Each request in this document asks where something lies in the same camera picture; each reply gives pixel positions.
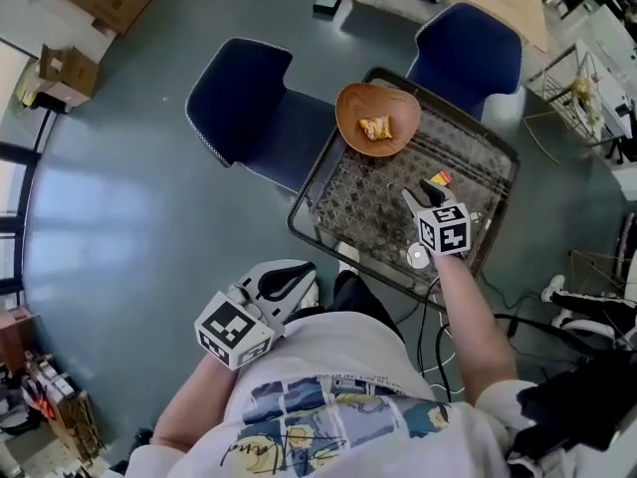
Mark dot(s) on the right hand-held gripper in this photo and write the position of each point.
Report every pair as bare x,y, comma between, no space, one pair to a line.
445,229

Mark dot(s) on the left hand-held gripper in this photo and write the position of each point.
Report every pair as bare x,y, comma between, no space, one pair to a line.
229,326

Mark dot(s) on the red yellow snack packet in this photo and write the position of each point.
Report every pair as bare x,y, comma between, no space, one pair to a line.
442,178

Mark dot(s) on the orange snack packet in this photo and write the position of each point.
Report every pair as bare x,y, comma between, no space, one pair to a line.
376,127

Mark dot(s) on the wooden bowl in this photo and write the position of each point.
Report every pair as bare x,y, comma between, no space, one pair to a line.
358,102

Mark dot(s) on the person's right forearm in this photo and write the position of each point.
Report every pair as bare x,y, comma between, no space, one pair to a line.
468,316

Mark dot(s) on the person's left forearm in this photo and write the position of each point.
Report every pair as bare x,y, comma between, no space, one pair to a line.
194,406

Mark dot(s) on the person's white shoe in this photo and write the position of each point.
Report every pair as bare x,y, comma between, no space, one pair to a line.
348,254

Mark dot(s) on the glass top rattan table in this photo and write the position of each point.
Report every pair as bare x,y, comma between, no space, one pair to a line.
358,202

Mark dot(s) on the person's black shorts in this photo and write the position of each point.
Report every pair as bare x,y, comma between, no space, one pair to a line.
363,302

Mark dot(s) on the person's white printed shirt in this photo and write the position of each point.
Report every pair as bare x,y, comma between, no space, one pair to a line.
338,351

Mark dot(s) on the blue chair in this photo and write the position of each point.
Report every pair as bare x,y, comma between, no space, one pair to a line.
239,97
468,48

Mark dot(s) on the yellow flower bunch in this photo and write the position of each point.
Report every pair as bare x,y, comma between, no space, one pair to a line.
584,95

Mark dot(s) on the light wooden table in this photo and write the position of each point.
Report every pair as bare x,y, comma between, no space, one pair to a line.
497,3

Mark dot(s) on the black flat box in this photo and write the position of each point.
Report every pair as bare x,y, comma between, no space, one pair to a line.
328,2

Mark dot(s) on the white table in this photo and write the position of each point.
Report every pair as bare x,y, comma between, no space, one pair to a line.
619,68

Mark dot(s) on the black bag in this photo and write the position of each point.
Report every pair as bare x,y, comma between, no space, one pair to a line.
572,411

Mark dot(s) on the brown cardboard box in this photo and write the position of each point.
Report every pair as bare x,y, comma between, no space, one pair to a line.
15,336

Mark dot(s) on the black framed glass door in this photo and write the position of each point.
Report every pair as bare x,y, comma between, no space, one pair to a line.
15,187

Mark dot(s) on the open cardboard box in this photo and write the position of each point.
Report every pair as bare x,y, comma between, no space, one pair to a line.
74,75

